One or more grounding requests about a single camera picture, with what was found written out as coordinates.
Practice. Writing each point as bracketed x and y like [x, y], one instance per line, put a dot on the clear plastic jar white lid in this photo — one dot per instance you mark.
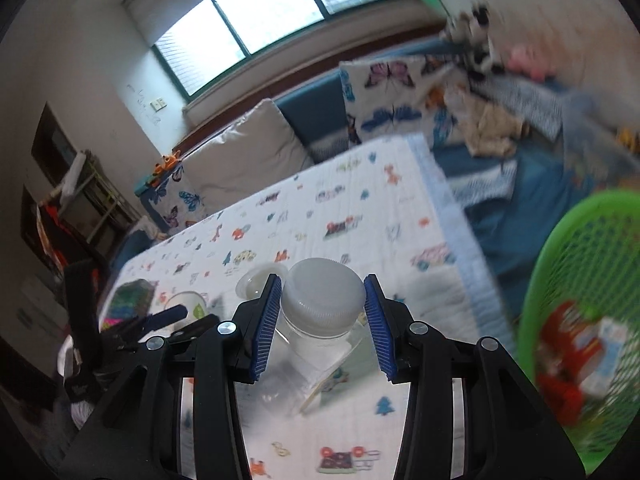
[317, 329]

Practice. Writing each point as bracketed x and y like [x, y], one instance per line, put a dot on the clear plastic dome lid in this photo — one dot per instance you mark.
[252, 283]

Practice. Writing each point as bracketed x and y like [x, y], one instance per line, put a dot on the beige sofa cushion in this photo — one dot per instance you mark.
[258, 150]

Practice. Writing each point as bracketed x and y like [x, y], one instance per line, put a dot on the white milk carton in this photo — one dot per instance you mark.
[613, 336]

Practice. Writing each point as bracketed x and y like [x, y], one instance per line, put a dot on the butterfly print pillow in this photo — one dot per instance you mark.
[402, 94]

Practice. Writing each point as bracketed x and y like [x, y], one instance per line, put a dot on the printed white table cloth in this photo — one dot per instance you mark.
[323, 409]

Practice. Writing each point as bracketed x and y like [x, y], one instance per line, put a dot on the metal shelf rack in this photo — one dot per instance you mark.
[96, 211]

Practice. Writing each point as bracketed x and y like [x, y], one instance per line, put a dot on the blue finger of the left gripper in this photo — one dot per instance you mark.
[195, 329]
[165, 318]

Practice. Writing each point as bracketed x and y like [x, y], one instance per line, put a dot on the grey patterned blanket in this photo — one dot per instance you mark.
[537, 105]

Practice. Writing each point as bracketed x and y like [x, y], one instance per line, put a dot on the clear plastic toy bin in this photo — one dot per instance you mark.
[596, 130]

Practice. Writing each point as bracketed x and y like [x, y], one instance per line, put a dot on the butterfly print armrest cover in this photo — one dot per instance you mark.
[172, 202]

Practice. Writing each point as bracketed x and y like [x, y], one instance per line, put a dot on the cow plush toy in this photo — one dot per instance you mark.
[470, 31]

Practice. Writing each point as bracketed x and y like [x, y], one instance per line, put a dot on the green perforated plastic basket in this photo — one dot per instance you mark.
[592, 258]

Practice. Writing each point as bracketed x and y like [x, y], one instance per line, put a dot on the green framed window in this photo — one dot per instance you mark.
[217, 36]

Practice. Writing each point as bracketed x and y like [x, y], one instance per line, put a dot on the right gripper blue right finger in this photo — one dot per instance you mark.
[381, 325]

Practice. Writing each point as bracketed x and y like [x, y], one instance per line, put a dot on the pink plush toy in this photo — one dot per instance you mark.
[528, 61]

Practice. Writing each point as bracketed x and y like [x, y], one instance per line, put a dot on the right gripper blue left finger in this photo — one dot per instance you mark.
[268, 306]

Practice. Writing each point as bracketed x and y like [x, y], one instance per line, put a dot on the white paper cup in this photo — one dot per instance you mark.
[194, 303]

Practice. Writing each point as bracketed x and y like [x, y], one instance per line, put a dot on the red paper cup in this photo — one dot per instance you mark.
[569, 349]

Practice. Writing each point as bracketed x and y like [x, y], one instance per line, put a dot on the beige patterned cloth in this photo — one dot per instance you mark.
[487, 129]

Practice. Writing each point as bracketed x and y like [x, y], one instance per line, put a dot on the orange toy on sofa arm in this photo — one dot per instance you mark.
[168, 162]

